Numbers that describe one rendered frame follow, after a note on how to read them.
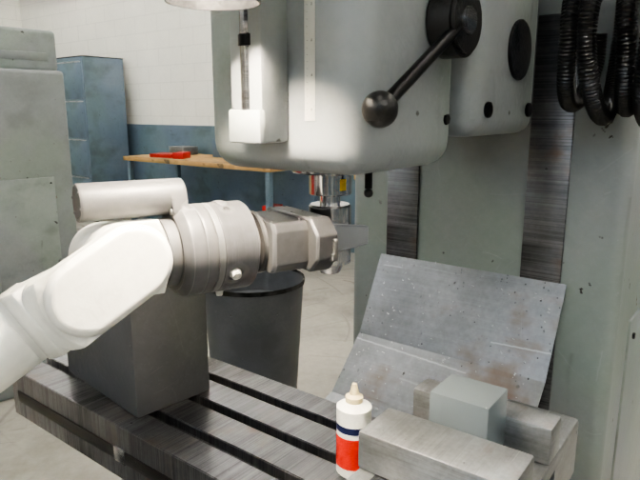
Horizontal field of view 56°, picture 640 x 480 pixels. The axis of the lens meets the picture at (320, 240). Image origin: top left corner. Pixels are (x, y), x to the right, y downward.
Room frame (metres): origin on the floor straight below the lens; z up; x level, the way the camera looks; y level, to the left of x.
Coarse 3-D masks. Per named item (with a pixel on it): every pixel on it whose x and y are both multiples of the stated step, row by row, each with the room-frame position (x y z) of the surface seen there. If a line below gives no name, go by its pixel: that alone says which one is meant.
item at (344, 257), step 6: (330, 216) 0.63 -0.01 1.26; (336, 216) 0.63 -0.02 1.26; (342, 216) 0.63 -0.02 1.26; (348, 216) 0.64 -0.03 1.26; (336, 222) 0.63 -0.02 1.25; (342, 222) 0.63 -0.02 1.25; (348, 222) 0.64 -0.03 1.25; (342, 252) 0.63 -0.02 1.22; (348, 252) 0.64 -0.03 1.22; (342, 258) 0.63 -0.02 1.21; (348, 258) 0.64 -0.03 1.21; (336, 264) 0.63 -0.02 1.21; (342, 264) 0.63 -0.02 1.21
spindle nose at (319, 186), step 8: (312, 176) 0.64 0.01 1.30; (320, 176) 0.63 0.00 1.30; (328, 176) 0.63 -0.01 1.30; (336, 176) 0.63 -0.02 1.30; (344, 176) 0.63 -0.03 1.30; (312, 184) 0.64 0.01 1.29; (320, 184) 0.63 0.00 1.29; (328, 184) 0.63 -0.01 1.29; (336, 184) 0.63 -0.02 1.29; (312, 192) 0.64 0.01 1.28; (320, 192) 0.63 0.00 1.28; (328, 192) 0.63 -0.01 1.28; (336, 192) 0.63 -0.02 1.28; (344, 192) 0.63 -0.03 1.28
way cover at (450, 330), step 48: (384, 288) 1.00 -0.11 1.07; (432, 288) 0.95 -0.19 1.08; (480, 288) 0.91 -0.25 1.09; (528, 288) 0.87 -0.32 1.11; (384, 336) 0.96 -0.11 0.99; (432, 336) 0.91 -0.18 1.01; (480, 336) 0.87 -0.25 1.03; (528, 336) 0.83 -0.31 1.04; (336, 384) 0.93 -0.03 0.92; (384, 384) 0.89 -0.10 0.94; (528, 384) 0.80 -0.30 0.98
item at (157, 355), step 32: (128, 320) 0.74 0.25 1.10; (160, 320) 0.77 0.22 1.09; (192, 320) 0.81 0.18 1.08; (96, 352) 0.81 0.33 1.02; (128, 352) 0.75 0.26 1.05; (160, 352) 0.77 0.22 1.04; (192, 352) 0.80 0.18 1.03; (96, 384) 0.82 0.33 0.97; (128, 384) 0.75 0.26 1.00; (160, 384) 0.77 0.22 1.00; (192, 384) 0.80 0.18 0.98
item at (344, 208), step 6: (312, 204) 0.65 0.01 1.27; (318, 204) 0.65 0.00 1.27; (342, 204) 0.65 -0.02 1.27; (348, 204) 0.65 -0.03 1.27; (312, 210) 0.64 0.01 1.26; (318, 210) 0.63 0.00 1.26; (324, 210) 0.63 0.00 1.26; (330, 210) 0.63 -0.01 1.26; (336, 210) 0.63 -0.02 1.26; (342, 210) 0.63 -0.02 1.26; (348, 210) 0.64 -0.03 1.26
